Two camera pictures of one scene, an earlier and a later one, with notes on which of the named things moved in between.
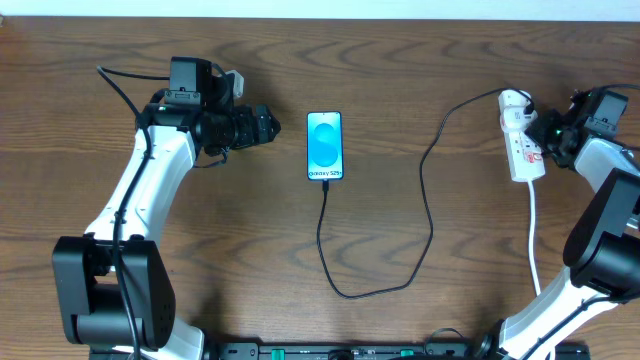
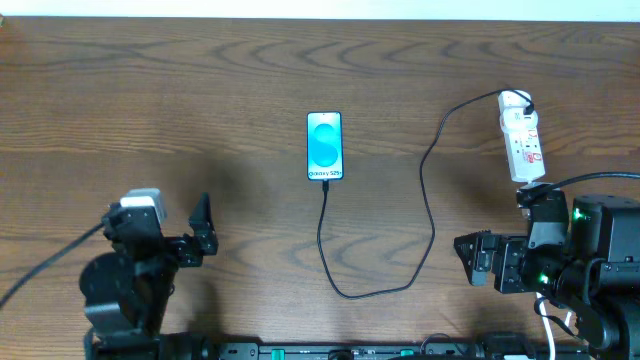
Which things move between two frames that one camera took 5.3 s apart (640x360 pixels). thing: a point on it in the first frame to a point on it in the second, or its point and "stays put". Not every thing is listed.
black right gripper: (542, 132) to (503, 262)
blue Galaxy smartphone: (324, 145) stays put
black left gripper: (256, 129) to (176, 247)
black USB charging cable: (423, 197) stays put
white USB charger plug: (511, 106) stays put
